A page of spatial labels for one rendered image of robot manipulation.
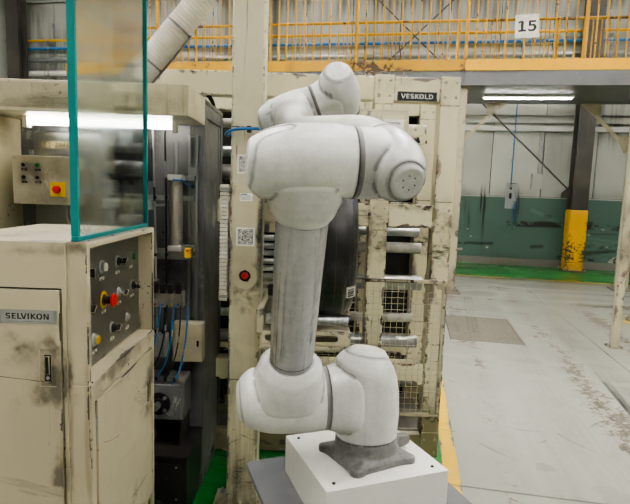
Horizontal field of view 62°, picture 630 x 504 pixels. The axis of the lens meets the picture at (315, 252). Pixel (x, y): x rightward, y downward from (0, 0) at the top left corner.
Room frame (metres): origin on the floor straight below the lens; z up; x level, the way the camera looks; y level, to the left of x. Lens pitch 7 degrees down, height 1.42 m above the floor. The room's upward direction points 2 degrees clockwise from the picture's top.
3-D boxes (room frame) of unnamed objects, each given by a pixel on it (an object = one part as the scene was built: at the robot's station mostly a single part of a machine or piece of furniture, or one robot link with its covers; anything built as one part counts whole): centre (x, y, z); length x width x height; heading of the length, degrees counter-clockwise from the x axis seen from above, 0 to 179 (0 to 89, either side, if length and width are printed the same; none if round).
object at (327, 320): (2.04, 0.02, 0.90); 0.35 x 0.05 x 0.05; 90
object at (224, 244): (2.13, 0.37, 1.19); 0.05 x 0.04 x 0.48; 0
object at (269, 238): (2.56, 0.25, 1.05); 0.20 x 0.15 x 0.30; 90
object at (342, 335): (2.04, 0.03, 0.84); 0.36 x 0.09 x 0.06; 90
